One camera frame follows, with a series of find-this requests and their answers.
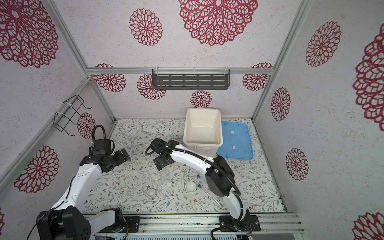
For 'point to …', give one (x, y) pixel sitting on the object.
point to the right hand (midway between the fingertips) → (165, 159)
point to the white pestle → (182, 175)
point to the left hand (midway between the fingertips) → (122, 161)
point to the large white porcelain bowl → (190, 186)
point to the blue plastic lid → (236, 142)
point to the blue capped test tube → (200, 186)
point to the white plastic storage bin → (203, 131)
